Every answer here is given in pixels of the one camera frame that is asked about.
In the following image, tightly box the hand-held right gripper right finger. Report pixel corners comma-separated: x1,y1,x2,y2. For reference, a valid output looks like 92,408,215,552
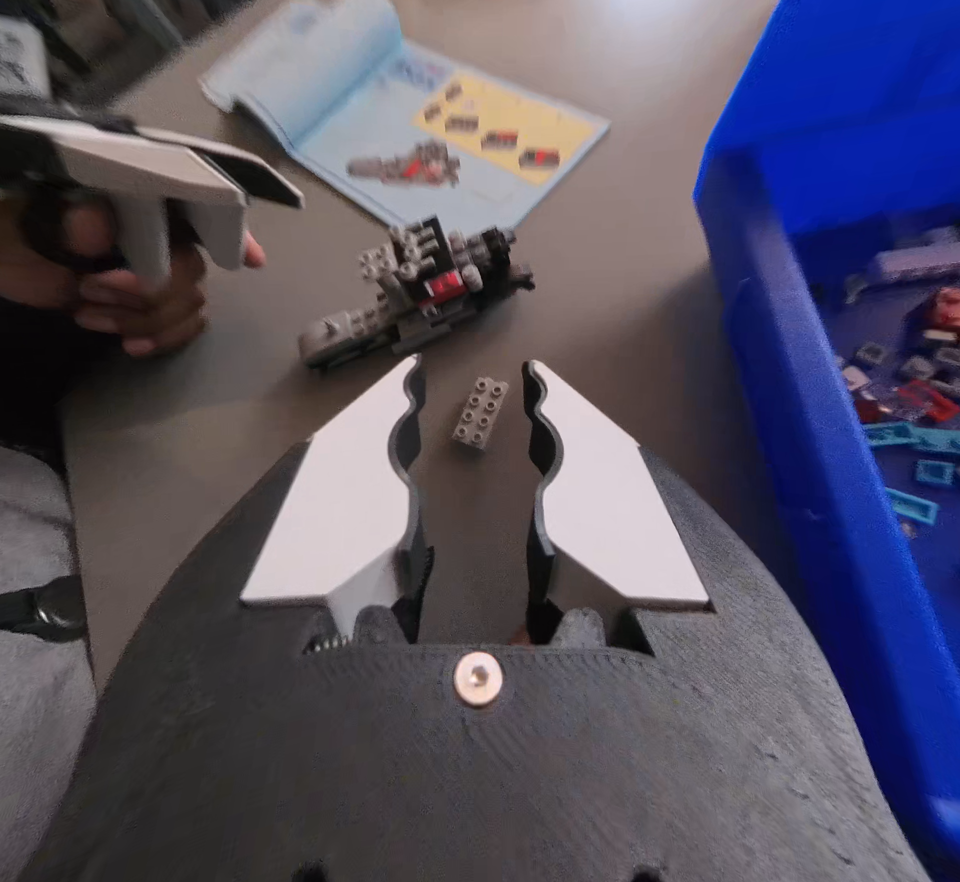
522,360,712,643

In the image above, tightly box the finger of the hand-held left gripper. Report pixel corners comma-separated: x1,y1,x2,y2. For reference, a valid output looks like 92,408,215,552
0,115,250,285
138,129,306,211

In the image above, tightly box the person's grey sweatshirt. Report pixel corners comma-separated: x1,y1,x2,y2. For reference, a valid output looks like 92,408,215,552
0,447,99,882

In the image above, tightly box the black webbing strap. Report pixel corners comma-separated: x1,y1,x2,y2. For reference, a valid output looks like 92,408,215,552
0,576,87,645

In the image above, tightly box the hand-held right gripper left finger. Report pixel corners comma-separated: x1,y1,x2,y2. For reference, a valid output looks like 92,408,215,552
240,353,435,641

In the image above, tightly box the dark grey studded toy brick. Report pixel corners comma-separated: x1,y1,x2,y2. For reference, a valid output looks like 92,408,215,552
450,375,511,448

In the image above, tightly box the blue plastic bin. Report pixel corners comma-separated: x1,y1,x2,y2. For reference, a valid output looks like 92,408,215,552
693,0,960,868

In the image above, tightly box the grey black toy brick model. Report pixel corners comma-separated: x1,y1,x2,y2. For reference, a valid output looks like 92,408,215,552
297,214,537,373

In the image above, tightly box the person's left hand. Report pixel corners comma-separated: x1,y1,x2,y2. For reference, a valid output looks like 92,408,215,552
0,188,269,360

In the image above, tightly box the toy brick instruction booklet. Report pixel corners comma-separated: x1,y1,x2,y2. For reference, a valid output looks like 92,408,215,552
198,0,612,231

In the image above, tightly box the grey desk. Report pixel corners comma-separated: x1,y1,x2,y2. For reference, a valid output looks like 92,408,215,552
60,0,826,688

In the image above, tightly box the colourful toy brick pile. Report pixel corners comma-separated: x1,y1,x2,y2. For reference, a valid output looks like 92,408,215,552
813,222,960,546

